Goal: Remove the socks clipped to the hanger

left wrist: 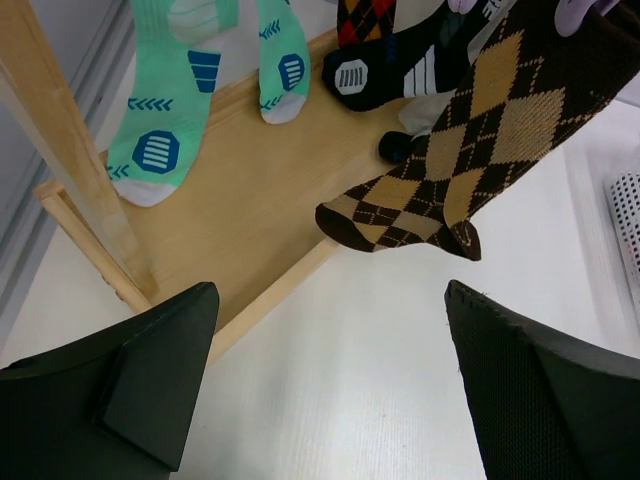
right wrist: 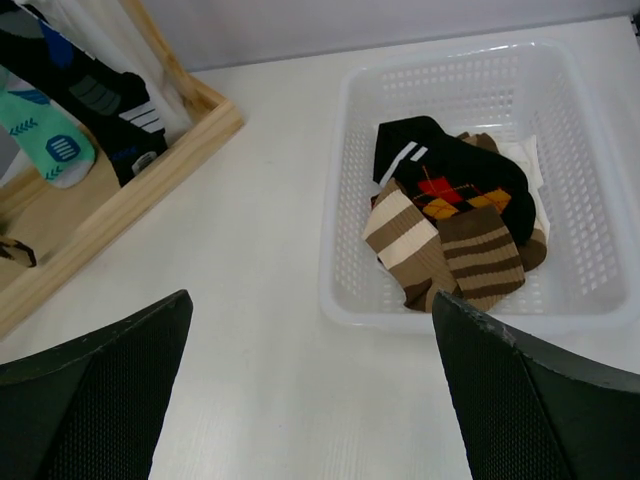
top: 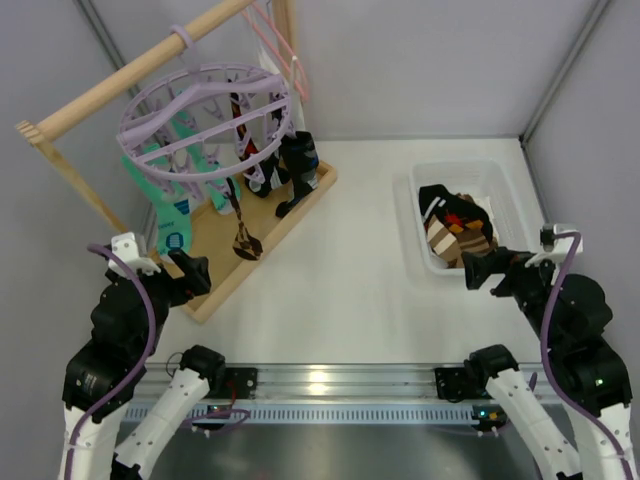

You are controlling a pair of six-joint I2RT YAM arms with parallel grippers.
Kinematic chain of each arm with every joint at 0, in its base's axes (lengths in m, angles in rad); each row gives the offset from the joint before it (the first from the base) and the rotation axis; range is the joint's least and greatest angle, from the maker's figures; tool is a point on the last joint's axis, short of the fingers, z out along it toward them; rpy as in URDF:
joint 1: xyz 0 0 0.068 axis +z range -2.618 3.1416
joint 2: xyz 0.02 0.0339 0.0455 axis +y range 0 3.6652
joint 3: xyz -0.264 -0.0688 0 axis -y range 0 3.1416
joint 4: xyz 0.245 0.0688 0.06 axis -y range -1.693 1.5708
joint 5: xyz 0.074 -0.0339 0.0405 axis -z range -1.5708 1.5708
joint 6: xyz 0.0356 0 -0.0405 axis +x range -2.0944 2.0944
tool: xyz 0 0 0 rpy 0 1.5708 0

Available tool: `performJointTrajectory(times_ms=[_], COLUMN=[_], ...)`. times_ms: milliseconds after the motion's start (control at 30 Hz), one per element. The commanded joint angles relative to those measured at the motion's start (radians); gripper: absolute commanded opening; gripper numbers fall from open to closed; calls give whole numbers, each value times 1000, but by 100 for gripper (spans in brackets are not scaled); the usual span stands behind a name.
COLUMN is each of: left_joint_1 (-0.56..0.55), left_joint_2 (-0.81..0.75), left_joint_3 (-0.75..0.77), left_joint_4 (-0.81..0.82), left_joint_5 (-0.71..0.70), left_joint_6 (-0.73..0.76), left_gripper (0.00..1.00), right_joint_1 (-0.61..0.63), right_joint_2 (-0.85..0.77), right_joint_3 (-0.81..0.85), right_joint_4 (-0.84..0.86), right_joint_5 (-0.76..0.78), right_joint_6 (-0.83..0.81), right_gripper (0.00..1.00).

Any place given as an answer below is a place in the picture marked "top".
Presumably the mint green sock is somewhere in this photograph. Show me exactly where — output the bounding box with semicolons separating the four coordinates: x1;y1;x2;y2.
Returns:
171;110;241;215
121;155;193;261

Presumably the brown argyle sock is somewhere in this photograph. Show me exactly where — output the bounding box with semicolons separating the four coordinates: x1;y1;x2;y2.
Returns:
226;177;263;261

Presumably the purple round clip hanger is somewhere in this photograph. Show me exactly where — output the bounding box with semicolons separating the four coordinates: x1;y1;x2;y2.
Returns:
116;26;293;194

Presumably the black blue sport sock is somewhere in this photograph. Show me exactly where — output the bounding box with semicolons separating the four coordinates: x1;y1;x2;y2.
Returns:
275;131;319;219

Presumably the red yellow argyle sock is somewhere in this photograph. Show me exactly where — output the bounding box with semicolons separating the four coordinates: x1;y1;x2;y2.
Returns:
229;92;258;161

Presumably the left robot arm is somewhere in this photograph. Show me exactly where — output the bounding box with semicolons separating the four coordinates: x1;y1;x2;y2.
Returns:
58;244;226;479

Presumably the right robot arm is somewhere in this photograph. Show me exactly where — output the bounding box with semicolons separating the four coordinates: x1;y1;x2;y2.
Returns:
463;247;639;479

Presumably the pink clothes hanger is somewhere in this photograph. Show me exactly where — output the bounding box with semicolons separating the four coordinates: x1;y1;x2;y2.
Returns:
241;1;310;107

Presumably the brown striped sock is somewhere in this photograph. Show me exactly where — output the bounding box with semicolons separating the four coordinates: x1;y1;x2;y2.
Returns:
423;193;499;269

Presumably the black white striped sock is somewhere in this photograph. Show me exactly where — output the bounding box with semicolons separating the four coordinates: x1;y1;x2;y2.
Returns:
418;184;494;242

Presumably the white plastic basket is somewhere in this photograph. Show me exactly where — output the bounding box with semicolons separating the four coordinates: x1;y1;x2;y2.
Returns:
393;159;541;280

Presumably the wooden rack with tray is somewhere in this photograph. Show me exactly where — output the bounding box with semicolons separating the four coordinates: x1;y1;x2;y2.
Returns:
18;1;337;323

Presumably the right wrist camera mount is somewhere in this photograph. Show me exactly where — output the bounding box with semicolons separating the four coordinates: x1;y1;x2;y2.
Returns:
525;223;584;267

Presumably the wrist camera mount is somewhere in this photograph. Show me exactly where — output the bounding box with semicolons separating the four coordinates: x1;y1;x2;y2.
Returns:
525;223;584;267
110;232;161;276

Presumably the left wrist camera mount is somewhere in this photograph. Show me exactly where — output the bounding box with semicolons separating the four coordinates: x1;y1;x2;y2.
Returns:
110;232;161;276

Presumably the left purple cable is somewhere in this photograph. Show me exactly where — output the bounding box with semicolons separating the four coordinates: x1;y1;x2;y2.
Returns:
62;242;251;480

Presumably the aluminium mounting rail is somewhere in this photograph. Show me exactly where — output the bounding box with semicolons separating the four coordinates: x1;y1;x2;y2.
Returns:
122;363;566;427

